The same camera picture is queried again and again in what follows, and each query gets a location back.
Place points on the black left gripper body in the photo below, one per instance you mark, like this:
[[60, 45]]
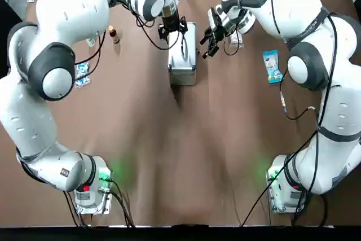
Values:
[[170, 23]]

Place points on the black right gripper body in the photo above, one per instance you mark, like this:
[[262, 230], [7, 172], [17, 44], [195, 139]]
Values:
[[218, 30]]

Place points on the white gauze packet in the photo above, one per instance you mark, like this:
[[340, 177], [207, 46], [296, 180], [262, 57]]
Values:
[[236, 42]]

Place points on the silver aluminium medicine case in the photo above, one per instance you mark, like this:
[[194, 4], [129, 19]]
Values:
[[189, 54]]

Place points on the blue cotton swab packet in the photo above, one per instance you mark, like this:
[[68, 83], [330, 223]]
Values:
[[272, 66]]

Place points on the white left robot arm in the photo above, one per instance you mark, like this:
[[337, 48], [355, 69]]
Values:
[[70, 18]]

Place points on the brown bottle orange cap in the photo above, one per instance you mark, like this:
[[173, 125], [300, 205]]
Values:
[[114, 35]]

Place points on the blue white capsule bag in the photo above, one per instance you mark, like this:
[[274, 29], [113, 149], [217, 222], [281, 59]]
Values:
[[82, 76]]

